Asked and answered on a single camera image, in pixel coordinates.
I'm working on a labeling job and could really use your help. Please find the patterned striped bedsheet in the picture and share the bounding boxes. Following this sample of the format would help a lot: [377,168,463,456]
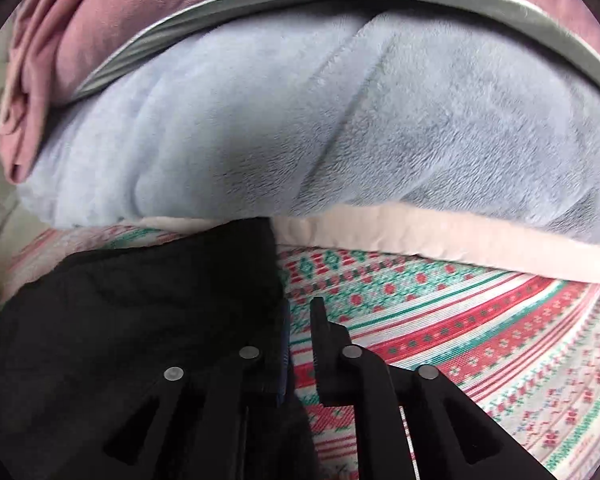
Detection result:
[0,225,600,480]

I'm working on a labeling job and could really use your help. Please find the pink velvet quilt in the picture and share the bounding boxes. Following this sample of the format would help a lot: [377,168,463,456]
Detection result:
[0,0,600,186]

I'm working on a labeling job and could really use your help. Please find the pale pink blanket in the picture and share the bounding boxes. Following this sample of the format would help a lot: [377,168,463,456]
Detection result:
[130,202,600,288]

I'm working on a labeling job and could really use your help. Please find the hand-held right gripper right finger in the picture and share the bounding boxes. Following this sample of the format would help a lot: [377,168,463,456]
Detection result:
[309,296,556,480]

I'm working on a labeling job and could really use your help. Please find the light blue fleece blanket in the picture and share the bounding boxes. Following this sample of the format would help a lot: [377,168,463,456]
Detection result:
[17,10,600,241]

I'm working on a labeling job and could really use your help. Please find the black coat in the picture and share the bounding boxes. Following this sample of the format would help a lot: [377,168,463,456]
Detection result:
[0,217,321,480]

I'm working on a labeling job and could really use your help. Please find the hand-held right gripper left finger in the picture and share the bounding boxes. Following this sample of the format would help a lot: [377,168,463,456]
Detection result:
[90,305,293,480]

